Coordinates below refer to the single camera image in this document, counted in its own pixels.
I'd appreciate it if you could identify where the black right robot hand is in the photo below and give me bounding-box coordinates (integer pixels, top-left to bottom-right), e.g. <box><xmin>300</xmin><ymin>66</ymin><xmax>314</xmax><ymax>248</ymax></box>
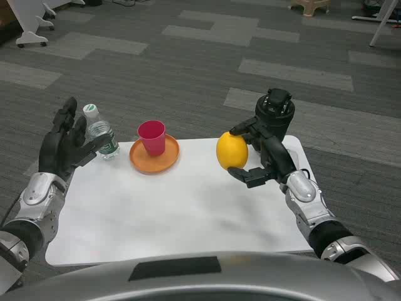
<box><xmin>227</xmin><ymin>115</ymin><xmax>298</xmax><ymax>189</ymax></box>

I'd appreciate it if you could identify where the yellow lemon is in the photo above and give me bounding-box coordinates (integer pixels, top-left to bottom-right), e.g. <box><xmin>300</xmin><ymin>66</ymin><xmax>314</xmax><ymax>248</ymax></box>
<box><xmin>216</xmin><ymin>131</ymin><xmax>249</xmax><ymax>171</ymax></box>

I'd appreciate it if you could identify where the beige plastic stool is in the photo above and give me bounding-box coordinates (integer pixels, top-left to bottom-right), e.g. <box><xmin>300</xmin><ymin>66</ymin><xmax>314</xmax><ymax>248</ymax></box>
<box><xmin>289</xmin><ymin>0</ymin><xmax>331</xmax><ymax>17</ymax></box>

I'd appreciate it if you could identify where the small white wheeled furniture base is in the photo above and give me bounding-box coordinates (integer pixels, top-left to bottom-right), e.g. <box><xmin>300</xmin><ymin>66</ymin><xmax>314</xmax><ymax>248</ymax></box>
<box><xmin>34</xmin><ymin>0</ymin><xmax>58</xmax><ymax>31</ymax></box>

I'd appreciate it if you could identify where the orange round plate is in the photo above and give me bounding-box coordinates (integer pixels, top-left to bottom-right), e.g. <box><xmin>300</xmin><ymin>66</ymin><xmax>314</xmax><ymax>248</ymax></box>
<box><xmin>129</xmin><ymin>135</ymin><xmax>181</xmax><ymax>176</ymax></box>

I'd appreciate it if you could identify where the black lidded jar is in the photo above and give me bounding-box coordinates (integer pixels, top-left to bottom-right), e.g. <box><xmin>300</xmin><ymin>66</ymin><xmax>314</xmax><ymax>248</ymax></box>
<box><xmin>254</xmin><ymin>88</ymin><xmax>296</xmax><ymax>144</ymax></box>

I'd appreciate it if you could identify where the white desk frame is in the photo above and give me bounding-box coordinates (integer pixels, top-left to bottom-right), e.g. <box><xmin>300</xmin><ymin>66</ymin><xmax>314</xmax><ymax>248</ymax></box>
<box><xmin>352</xmin><ymin>0</ymin><xmax>401</xmax><ymax>48</ymax></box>

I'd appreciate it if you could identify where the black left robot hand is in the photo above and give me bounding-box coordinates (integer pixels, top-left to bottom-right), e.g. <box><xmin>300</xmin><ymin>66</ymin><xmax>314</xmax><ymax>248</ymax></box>
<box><xmin>37</xmin><ymin>96</ymin><xmax>110</xmax><ymax>182</ymax></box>

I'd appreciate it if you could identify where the red plastic cup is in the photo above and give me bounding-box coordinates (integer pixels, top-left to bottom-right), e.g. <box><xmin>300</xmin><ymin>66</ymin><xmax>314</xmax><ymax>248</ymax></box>
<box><xmin>137</xmin><ymin>120</ymin><xmax>167</xmax><ymax>157</ymax></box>

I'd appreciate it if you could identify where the large white wheeled furniture base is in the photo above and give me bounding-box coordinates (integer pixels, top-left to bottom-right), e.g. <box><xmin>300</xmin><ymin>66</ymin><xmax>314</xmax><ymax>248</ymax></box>
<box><xmin>6</xmin><ymin>0</ymin><xmax>49</xmax><ymax>49</ymax></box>

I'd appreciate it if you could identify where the clear plastic water bottle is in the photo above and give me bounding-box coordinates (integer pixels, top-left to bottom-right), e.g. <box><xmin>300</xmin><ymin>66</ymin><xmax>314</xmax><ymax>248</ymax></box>
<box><xmin>82</xmin><ymin>103</ymin><xmax>121</xmax><ymax>161</ymax></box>

